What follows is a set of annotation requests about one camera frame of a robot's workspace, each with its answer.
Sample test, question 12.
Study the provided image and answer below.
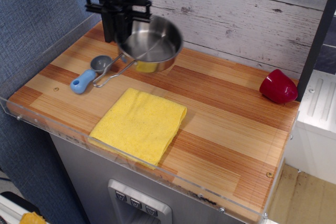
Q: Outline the silver toy fridge cabinet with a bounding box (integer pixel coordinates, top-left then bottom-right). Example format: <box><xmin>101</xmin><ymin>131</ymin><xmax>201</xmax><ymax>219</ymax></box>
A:
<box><xmin>51</xmin><ymin>135</ymin><xmax>240</xmax><ymax>223</ymax></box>

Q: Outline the stainless steel pan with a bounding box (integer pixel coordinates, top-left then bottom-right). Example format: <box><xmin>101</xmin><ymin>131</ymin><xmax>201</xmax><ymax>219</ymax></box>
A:
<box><xmin>93</xmin><ymin>15</ymin><xmax>183</xmax><ymax>88</ymax></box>

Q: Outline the red plastic cup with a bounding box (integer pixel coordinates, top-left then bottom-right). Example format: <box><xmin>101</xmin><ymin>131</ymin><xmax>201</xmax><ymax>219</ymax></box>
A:
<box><xmin>259</xmin><ymin>69</ymin><xmax>298</xmax><ymax>104</ymax></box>

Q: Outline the yellow object bottom left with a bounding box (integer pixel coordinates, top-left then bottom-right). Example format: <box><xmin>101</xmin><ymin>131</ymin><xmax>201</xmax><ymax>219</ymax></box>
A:
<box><xmin>19</xmin><ymin>212</ymin><xmax>47</xmax><ymax>224</ymax></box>

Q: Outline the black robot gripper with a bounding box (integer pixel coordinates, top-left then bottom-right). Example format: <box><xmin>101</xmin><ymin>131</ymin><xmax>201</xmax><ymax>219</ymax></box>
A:
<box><xmin>86</xmin><ymin>0</ymin><xmax>152</xmax><ymax>43</ymax></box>

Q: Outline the black vertical post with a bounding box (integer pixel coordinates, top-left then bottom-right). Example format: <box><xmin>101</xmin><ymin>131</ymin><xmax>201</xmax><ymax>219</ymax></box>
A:
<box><xmin>296</xmin><ymin>0</ymin><xmax>335</xmax><ymax>102</ymax></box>

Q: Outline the clear acrylic table guard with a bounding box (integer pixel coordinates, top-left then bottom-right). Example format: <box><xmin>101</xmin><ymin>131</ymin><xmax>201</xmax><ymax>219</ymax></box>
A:
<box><xmin>1</xmin><ymin>12</ymin><xmax>299</xmax><ymax>223</ymax></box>

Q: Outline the blue grey ice cream scoop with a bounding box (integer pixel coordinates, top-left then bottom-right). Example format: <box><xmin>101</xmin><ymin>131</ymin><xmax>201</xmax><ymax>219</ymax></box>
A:
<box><xmin>70</xmin><ymin>55</ymin><xmax>113</xmax><ymax>94</ymax></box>

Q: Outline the yellow folded cloth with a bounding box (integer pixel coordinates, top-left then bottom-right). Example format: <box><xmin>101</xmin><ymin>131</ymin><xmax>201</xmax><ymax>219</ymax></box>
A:
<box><xmin>89</xmin><ymin>88</ymin><xmax>187</xmax><ymax>169</ymax></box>

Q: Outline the white plastic bin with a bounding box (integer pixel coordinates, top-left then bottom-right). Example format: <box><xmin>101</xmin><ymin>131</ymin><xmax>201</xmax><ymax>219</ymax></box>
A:
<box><xmin>284</xmin><ymin>70</ymin><xmax>335</xmax><ymax>184</ymax></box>

